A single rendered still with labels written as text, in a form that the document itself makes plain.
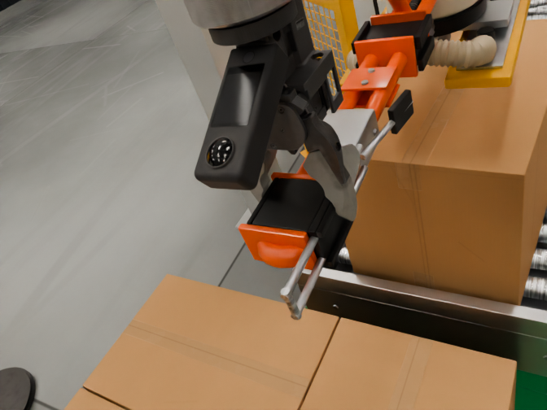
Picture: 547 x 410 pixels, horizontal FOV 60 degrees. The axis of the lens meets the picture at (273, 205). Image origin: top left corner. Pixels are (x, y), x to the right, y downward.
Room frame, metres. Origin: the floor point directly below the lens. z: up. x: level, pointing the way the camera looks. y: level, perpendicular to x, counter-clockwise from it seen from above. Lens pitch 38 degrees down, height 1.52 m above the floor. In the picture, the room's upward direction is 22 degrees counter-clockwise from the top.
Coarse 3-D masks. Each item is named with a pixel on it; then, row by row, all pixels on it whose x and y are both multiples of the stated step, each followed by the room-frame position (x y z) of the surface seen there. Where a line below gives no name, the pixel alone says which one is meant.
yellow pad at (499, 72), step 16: (528, 0) 0.79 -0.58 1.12; (512, 16) 0.75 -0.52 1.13; (464, 32) 0.78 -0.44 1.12; (480, 32) 0.70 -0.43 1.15; (496, 32) 0.72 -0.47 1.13; (512, 32) 0.71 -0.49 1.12; (512, 48) 0.66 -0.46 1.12; (496, 64) 0.63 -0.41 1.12; (512, 64) 0.62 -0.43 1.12; (448, 80) 0.66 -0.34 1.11; (464, 80) 0.64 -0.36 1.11; (480, 80) 0.62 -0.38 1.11; (496, 80) 0.61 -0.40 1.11
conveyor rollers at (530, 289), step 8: (536, 0) 1.91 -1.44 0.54; (544, 0) 1.89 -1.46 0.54; (536, 8) 1.84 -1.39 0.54; (544, 8) 1.82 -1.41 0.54; (528, 16) 1.79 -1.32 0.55; (536, 16) 1.77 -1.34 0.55; (544, 16) 1.75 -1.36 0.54; (544, 216) 0.80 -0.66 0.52; (544, 224) 0.75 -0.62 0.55; (544, 232) 0.73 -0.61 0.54; (544, 240) 0.72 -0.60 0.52; (344, 248) 0.93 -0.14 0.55; (344, 256) 0.91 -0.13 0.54; (536, 256) 0.67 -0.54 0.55; (544, 256) 0.66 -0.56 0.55; (536, 264) 0.66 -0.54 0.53; (544, 264) 0.65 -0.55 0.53; (528, 280) 0.62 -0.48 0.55; (536, 280) 0.61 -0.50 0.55; (544, 280) 0.61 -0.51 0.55; (528, 288) 0.60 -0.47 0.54; (536, 288) 0.60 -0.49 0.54; (544, 288) 0.59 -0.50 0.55; (528, 296) 0.60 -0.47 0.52; (536, 296) 0.59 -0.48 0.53; (544, 296) 0.58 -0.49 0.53
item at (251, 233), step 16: (272, 176) 0.41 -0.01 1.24; (288, 176) 0.40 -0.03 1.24; (304, 176) 0.39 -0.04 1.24; (272, 192) 0.39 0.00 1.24; (288, 192) 0.38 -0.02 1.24; (304, 192) 0.37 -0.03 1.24; (320, 192) 0.36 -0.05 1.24; (256, 208) 0.37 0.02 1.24; (272, 208) 0.36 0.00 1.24; (288, 208) 0.35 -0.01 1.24; (304, 208) 0.34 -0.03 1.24; (240, 224) 0.36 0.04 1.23; (256, 224) 0.35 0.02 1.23; (272, 224) 0.34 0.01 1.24; (288, 224) 0.33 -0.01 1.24; (304, 224) 0.32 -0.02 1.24; (256, 240) 0.34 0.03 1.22; (272, 240) 0.33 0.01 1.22; (288, 240) 0.32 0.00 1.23; (304, 240) 0.31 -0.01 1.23; (256, 256) 0.35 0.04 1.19
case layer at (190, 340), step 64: (192, 320) 0.90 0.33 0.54; (256, 320) 0.81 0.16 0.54; (320, 320) 0.74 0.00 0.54; (128, 384) 0.78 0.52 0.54; (192, 384) 0.70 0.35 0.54; (256, 384) 0.64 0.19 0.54; (320, 384) 0.58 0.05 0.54; (384, 384) 0.52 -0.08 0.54; (448, 384) 0.47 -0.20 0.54; (512, 384) 0.42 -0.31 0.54
